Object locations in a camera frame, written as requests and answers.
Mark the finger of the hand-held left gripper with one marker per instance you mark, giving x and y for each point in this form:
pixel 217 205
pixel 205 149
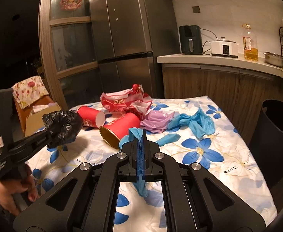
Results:
pixel 27 140
pixel 30 148

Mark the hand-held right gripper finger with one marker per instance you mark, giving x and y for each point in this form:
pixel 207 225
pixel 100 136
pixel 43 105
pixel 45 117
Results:
pixel 144 162
pixel 139 162

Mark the blue rubber glove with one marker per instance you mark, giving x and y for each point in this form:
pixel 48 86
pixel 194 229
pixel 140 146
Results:
pixel 168 139
pixel 134 135

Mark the black plastic bag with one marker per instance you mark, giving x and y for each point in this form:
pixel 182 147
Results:
pixel 61 125

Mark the red snack bag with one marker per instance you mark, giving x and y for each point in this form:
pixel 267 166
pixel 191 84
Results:
pixel 117 104

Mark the red paper cup white inside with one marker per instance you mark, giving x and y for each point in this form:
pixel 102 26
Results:
pixel 90 117

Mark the blue plastic bag back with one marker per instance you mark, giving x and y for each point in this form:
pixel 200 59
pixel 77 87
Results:
pixel 199 123

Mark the black trash bin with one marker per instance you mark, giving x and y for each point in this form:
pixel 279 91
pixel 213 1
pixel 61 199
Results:
pixel 272 145

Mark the person's left hand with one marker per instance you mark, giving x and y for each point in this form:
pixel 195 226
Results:
pixel 13 191

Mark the wooden chair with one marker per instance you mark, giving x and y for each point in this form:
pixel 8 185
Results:
pixel 20 116

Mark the cardboard box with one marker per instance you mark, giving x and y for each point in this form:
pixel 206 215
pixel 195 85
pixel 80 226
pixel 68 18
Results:
pixel 37 123

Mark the red paper cup gold inside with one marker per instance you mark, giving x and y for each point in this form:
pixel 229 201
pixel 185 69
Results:
pixel 122 128

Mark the purple plastic bag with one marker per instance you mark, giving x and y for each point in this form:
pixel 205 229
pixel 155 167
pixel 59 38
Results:
pixel 156 122

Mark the floral cloth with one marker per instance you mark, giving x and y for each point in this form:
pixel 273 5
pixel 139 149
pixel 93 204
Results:
pixel 30 89

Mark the blue floral white blanket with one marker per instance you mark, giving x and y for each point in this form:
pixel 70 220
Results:
pixel 216 174

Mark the stone kitchen countertop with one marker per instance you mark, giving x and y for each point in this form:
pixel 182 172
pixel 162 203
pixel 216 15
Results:
pixel 204 59

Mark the wooden glass-panel door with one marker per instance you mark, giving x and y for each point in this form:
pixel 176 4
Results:
pixel 68 20

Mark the black air fryer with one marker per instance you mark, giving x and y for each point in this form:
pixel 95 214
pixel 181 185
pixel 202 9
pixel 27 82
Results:
pixel 189 38

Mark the steel refrigerator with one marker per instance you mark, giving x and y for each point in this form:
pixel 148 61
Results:
pixel 131 29

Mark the white electric cooker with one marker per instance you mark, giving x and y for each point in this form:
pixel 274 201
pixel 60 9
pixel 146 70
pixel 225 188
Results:
pixel 224 48

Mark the red floral door decoration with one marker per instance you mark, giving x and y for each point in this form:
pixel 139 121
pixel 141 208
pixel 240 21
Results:
pixel 70 2

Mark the cooking oil bottle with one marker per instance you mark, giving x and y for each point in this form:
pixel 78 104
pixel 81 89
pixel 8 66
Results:
pixel 250 50

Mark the steel pot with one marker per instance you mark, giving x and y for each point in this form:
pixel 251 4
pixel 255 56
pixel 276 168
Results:
pixel 274 60

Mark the dark wall socket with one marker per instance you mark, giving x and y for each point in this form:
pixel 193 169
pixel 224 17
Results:
pixel 196 9

